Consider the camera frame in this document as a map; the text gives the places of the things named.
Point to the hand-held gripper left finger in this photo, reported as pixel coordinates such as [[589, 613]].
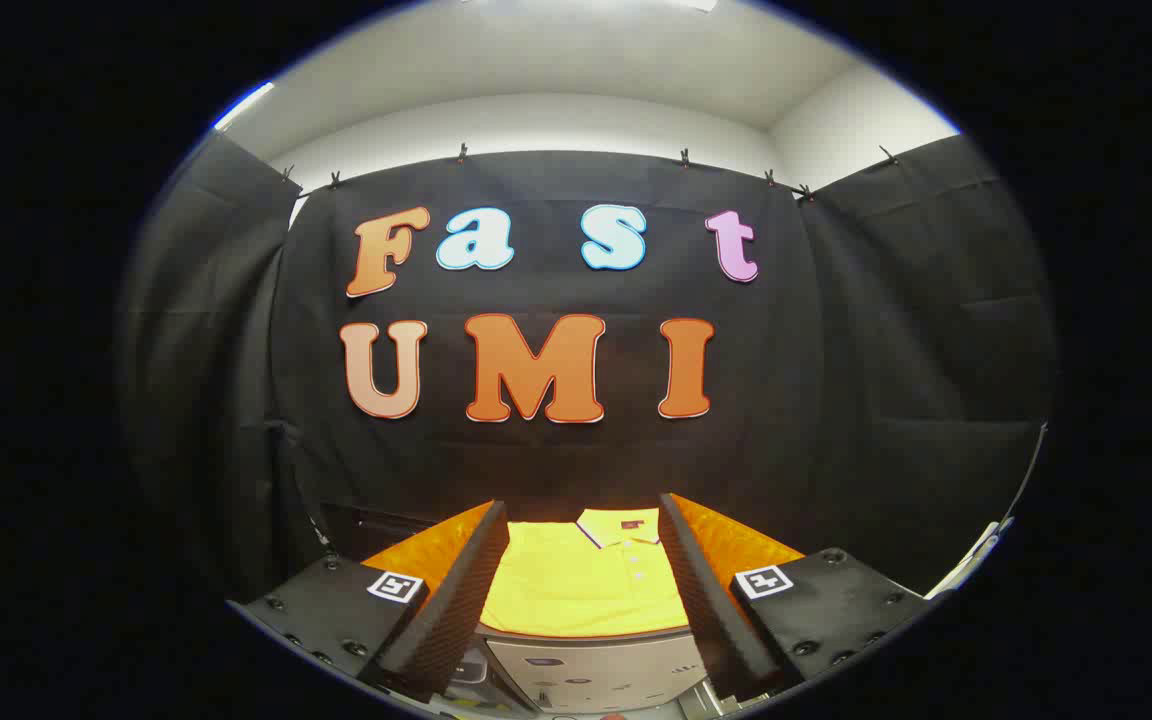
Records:
[[456, 610]]

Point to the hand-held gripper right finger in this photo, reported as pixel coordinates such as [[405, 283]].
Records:
[[706, 610]]

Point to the yellow polo shirt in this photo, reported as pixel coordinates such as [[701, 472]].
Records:
[[566, 585]]

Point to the white panel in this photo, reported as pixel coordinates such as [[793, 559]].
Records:
[[971, 560]]

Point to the row of black clips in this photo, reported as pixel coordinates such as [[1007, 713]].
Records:
[[462, 153]]

